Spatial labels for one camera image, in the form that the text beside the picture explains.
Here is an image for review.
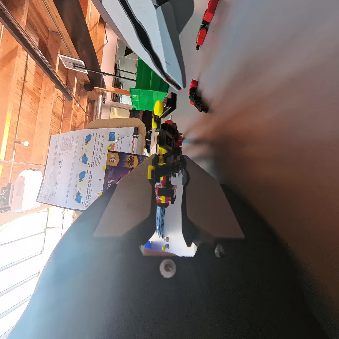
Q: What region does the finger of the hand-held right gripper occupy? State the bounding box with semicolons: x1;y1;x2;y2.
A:
124;0;195;90
102;0;180;89

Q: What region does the red black lego piece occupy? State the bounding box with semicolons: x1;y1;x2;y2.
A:
189;79;210;113

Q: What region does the black yellow lego spider model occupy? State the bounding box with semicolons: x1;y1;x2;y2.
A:
147;93;186;208

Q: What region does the green plastic bin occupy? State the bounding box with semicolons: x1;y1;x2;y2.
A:
129;58;170;111

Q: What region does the white printed instruction sheet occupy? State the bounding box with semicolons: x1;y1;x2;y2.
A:
36;127;138;211

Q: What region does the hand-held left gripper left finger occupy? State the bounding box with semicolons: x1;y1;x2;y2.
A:
94;154;159;247

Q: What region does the purple lego set box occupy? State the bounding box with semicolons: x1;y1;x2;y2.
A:
102;150;149;195

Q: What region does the white plastic appliance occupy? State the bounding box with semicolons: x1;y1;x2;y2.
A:
9;169;43;213

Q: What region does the red green lego piece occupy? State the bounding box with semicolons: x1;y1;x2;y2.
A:
195;0;219;51

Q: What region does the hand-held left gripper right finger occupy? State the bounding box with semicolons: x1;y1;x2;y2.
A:
181;155;245;247

